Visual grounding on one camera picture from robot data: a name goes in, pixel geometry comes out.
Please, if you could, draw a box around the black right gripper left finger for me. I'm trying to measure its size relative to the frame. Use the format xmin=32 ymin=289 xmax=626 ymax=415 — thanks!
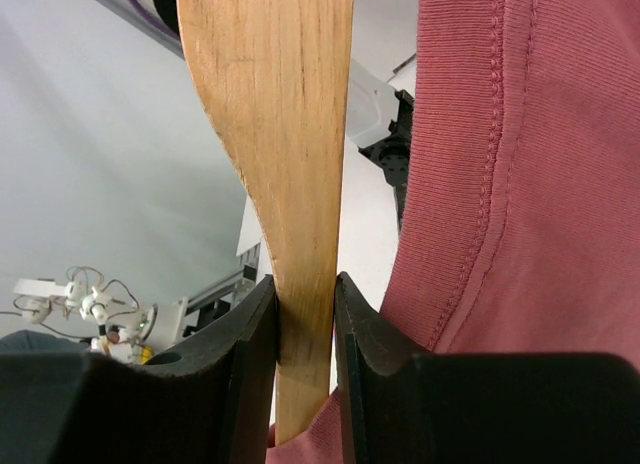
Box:
xmin=1 ymin=276 xmax=277 ymax=463

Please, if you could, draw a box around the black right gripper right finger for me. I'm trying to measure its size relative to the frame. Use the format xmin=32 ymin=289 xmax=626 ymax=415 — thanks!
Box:
xmin=335 ymin=274 xmax=639 ymax=463

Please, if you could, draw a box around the red t shirt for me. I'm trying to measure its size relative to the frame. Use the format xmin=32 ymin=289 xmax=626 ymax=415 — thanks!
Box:
xmin=266 ymin=0 xmax=639 ymax=463

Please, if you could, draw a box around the wooden clothes hanger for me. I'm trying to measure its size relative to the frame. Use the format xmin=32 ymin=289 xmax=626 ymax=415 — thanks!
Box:
xmin=177 ymin=0 xmax=355 ymax=444

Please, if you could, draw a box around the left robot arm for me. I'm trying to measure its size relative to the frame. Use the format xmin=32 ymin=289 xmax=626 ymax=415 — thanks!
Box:
xmin=346 ymin=61 xmax=414 ymax=227

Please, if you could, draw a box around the aluminium front rail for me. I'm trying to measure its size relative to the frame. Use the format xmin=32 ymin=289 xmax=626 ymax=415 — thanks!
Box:
xmin=176 ymin=244 xmax=260 ymax=342

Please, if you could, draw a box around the white wired lab equipment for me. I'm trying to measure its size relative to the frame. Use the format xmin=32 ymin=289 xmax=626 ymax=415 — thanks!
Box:
xmin=1 ymin=266 xmax=158 ymax=364

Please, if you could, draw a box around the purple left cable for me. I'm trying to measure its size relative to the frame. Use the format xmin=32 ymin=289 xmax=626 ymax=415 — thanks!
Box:
xmin=117 ymin=0 xmax=181 ymax=43

